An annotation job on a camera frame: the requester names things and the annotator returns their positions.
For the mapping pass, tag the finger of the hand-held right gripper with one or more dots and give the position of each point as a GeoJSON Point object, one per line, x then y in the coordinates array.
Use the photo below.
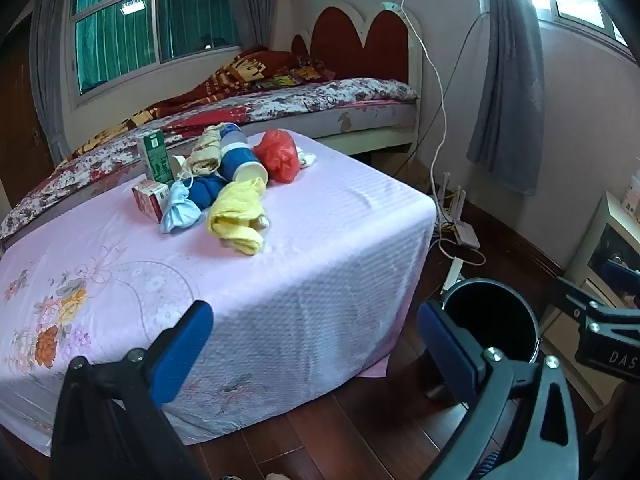
{"type": "Point", "coordinates": [622, 271]}
{"type": "Point", "coordinates": [575, 292]}

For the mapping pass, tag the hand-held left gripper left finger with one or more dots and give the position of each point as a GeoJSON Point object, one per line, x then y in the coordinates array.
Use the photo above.
{"type": "Point", "coordinates": [182, 350]}

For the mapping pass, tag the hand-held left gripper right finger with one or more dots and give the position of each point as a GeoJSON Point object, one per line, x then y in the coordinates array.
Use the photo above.
{"type": "Point", "coordinates": [445, 345]}

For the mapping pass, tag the black round trash bin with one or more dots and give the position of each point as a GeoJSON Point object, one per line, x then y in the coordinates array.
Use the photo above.
{"type": "Point", "coordinates": [490, 310]}

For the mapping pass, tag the light blue face mask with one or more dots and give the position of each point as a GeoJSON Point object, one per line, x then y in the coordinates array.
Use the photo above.
{"type": "Point", "coordinates": [180, 210]}

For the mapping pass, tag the yellow cloth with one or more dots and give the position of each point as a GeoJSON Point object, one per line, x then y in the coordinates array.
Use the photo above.
{"type": "Point", "coordinates": [232, 215]}

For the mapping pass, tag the small red white carton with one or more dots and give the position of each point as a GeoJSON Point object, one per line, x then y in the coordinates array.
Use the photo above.
{"type": "Point", "coordinates": [150, 200]}

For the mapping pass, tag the blue cloth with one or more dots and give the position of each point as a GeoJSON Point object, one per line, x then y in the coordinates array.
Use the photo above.
{"type": "Point", "coordinates": [205, 190]}

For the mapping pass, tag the red paper cup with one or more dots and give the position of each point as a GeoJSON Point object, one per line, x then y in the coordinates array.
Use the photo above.
{"type": "Point", "coordinates": [178, 166]}

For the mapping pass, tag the green drink carton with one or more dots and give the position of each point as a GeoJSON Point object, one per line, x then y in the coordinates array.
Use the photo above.
{"type": "Point", "coordinates": [157, 157]}

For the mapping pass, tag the beige cloth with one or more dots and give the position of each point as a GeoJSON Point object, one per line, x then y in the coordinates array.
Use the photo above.
{"type": "Point", "coordinates": [205, 155]}

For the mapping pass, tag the red plastic bag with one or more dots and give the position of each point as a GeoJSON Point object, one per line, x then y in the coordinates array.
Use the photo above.
{"type": "Point", "coordinates": [275, 155]}

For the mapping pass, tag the black safe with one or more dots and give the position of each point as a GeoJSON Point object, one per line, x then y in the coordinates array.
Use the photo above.
{"type": "Point", "coordinates": [607, 242]}

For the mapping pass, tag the cream nightstand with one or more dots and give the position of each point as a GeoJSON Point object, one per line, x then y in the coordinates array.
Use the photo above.
{"type": "Point", "coordinates": [595, 240]}

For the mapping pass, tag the white power strip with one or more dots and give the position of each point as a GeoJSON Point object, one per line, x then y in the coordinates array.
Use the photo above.
{"type": "Point", "coordinates": [452, 272]}

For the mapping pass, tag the pump bottle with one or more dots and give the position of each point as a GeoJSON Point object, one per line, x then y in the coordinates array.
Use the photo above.
{"type": "Point", "coordinates": [632, 195]}

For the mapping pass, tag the white router with antennas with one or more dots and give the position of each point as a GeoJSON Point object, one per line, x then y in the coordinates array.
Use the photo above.
{"type": "Point", "coordinates": [467, 235]}

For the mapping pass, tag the person's foot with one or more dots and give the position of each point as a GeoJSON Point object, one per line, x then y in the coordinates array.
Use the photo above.
{"type": "Point", "coordinates": [276, 476]}

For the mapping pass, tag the pink floral tablecloth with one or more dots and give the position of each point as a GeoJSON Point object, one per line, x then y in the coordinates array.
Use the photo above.
{"type": "Point", "coordinates": [300, 240]}

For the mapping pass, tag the grey curtain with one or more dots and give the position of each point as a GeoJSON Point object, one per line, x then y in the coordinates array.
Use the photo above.
{"type": "Point", "coordinates": [247, 5]}
{"type": "Point", "coordinates": [510, 100]}
{"type": "Point", "coordinates": [47, 60]}

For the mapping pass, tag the floral bed sheet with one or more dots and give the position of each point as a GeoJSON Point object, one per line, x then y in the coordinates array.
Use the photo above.
{"type": "Point", "coordinates": [320, 97]}

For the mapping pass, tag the red patterned blanket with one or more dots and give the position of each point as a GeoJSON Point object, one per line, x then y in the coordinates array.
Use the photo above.
{"type": "Point", "coordinates": [240, 72]}

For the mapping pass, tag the brown wooden door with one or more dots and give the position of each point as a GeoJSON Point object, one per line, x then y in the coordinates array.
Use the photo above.
{"type": "Point", "coordinates": [20, 110]}

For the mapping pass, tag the white bed with red headboard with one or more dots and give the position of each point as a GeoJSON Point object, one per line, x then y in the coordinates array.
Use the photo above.
{"type": "Point", "coordinates": [385, 35]}

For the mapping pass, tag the window with green glass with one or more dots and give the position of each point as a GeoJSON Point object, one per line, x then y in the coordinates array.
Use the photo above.
{"type": "Point", "coordinates": [120, 35]}

